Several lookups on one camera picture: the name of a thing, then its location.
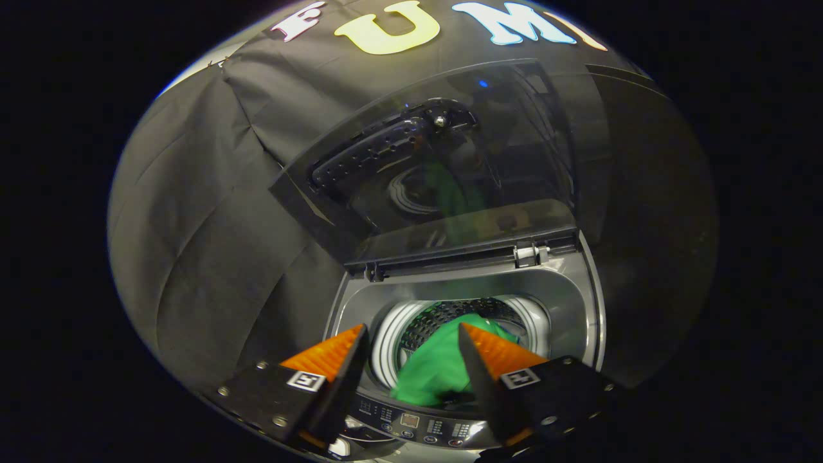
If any dark transparent washing machine lid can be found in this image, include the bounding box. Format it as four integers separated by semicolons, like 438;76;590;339
269;59;579;280

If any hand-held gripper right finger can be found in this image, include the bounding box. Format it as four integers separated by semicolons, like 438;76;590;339
457;322;618;448

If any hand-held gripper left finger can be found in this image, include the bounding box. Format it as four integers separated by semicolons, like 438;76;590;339
215;323;370;451

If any black backdrop cloth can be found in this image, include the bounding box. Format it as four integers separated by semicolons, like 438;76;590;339
106;0;718;394

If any green polo shirt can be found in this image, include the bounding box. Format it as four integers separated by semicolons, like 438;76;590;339
391;312;521;407

